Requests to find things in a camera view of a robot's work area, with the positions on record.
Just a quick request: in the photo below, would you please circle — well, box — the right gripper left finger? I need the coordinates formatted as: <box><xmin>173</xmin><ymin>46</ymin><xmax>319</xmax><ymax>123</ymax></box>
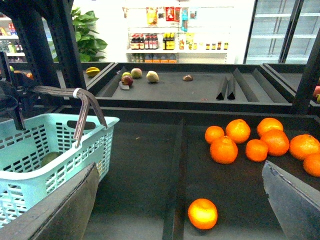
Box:
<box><xmin>0</xmin><ymin>163</ymin><xmax>100</xmax><ymax>240</ymax></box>

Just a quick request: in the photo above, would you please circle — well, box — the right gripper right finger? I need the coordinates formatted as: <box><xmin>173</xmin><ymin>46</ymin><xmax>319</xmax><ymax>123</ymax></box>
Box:
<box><xmin>262</xmin><ymin>160</ymin><xmax>320</xmax><ymax>240</ymax></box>

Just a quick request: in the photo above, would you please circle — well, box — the green avocado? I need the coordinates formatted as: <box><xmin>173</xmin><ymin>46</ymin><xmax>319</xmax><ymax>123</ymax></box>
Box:
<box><xmin>40</xmin><ymin>151</ymin><xmax>61</xmax><ymax>167</ymax></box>

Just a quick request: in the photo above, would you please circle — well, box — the light blue plastic basket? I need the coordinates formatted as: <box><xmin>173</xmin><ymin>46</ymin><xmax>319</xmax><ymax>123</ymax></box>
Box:
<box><xmin>0</xmin><ymin>113</ymin><xmax>119</xmax><ymax>226</ymax></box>

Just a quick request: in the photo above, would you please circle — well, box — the brown basket handle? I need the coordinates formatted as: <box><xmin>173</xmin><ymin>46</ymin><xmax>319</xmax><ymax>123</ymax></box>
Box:
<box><xmin>31</xmin><ymin>86</ymin><xmax>108</xmax><ymax>148</ymax></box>

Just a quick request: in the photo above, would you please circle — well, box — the orange tangerine large front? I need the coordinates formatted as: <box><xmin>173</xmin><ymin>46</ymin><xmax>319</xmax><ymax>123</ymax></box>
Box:
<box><xmin>209</xmin><ymin>135</ymin><xmax>238</xmax><ymax>165</ymax></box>

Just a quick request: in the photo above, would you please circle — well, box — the orange tangerine back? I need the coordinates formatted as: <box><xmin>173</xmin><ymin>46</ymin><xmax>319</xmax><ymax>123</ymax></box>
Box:
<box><xmin>225</xmin><ymin>119</ymin><xmax>251</xmax><ymax>144</ymax></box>

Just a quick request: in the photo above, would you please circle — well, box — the lone orange front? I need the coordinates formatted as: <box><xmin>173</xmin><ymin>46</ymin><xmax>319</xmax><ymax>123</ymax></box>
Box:
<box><xmin>187</xmin><ymin>198</ymin><xmax>218</xmax><ymax>230</ymax></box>

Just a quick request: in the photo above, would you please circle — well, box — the black display shelf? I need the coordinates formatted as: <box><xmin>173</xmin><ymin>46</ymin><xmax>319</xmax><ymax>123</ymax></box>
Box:
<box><xmin>56</xmin><ymin>61</ymin><xmax>320</xmax><ymax>240</ymax></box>

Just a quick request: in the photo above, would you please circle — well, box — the red apple on shelf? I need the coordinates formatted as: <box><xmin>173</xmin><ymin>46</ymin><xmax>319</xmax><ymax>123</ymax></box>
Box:
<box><xmin>121</xmin><ymin>75</ymin><xmax>133</xmax><ymax>87</ymax></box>

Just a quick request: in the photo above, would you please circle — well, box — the green potted plant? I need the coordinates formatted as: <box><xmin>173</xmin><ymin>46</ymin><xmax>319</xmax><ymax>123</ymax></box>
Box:
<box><xmin>51</xmin><ymin>6</ymin><xmax>108</xmax><ymax>63</ymax></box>

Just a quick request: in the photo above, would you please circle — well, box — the white goods shelf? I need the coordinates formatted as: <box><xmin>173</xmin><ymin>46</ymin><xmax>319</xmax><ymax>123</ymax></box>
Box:
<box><xmin>122</xmin><ymin>2</ymin><xmax>236</xmax><ymax>64</ymax></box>

